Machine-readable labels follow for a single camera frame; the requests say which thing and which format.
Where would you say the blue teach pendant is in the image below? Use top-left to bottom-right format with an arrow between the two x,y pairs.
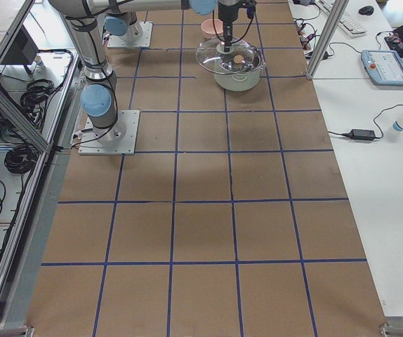
360,50 -> 403,86

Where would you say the pink bowl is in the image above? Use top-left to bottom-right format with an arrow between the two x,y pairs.
201,18 -> 223,39

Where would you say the beige egg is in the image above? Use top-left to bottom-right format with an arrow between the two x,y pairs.
233,55 -> 244,64

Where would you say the pale green steel pot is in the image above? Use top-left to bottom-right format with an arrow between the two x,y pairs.
213,53 -> 266,92

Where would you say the glass pot lid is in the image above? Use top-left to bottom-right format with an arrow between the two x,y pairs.
196,38 -> 261,74

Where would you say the aluminium side frame rail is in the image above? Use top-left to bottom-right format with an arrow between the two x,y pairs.
0,84 -> 51,152

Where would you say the black computer mouse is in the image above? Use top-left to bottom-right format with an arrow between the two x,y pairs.
358,6 -> 374,16

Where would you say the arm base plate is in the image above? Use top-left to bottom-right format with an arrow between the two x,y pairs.
78,110 -> 140,155
105,21 -> 153,49

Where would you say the coiled black cable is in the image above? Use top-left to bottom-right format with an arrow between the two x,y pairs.
20,79 -> 62,110

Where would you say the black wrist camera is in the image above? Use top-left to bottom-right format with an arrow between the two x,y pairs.
243,0 -> 257,20

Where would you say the black power adapter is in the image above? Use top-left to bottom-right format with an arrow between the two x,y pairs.
342,129 -> 377,141

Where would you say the aluminium frame post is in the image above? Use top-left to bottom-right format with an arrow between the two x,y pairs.
305,0 -> 349,80

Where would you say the white paper cup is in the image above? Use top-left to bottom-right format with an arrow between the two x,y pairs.
390,114 -> 403,142

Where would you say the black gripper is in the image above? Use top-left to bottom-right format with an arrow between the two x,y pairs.
218,0 -> 239,52

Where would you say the white keyboard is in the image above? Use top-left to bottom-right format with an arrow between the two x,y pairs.
315,0 -> 367,38

